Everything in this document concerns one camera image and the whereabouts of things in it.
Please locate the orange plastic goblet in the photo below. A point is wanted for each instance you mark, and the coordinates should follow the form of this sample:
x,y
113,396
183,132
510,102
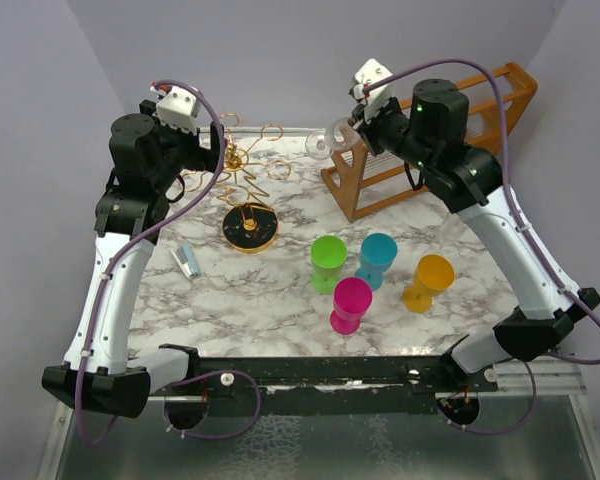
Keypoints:
x,y
434,275

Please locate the clear wine glass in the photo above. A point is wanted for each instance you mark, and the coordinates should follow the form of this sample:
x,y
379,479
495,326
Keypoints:
x,y
339,136
446,235

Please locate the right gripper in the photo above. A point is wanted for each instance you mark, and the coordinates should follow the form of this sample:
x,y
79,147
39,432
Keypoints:
x,y
366,128

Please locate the black base frame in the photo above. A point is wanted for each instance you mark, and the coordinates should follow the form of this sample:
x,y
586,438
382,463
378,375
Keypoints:
x,y
307,386

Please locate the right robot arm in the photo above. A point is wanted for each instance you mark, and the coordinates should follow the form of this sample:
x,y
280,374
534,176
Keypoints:
x,y
468,180

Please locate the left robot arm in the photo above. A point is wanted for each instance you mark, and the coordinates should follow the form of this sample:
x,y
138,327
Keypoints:
x,y
96,374

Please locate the light blue stapler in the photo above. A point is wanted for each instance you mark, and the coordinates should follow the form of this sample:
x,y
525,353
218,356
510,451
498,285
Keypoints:
x,y
186,261

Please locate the wooden rack with clear rods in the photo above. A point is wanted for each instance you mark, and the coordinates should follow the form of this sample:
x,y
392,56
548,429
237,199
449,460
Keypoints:
x,y
362,184

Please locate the pink plastic goblet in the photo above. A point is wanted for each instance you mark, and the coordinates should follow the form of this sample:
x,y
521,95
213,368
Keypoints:
x,y
352,299

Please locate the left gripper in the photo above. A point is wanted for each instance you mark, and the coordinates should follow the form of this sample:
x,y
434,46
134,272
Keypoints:
x,y
208,159

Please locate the gold wire wine glass rack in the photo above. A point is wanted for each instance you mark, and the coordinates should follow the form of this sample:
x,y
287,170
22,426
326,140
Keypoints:
x,y
250,225

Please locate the green plastic goblet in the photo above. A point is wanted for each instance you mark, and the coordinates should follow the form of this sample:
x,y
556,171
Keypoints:
x,y
328,255

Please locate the teal plastic goblet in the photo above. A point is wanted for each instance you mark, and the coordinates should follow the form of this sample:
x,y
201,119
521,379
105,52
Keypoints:
x,y
377,253

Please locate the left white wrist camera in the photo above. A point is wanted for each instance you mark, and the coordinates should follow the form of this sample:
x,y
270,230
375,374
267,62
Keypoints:
x,y
176,108

